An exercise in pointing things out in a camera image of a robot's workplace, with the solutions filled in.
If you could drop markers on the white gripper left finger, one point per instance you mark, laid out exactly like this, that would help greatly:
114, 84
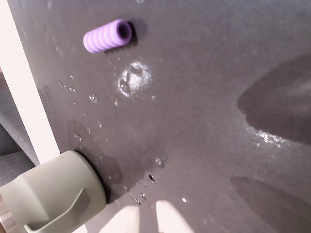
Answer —
126, 222

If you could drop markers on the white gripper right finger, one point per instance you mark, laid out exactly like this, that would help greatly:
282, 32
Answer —
170, 218

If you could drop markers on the purple ribbed pen grip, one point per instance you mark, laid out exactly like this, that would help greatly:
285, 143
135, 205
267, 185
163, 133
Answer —
104, 37

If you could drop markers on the pale green metal mug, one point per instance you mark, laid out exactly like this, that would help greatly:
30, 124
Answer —
56, 189

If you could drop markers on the dark grey table mat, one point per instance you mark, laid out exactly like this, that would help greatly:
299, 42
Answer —
184, 109

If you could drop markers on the grey fabric seat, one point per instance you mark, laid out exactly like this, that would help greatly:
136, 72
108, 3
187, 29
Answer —
12, 136

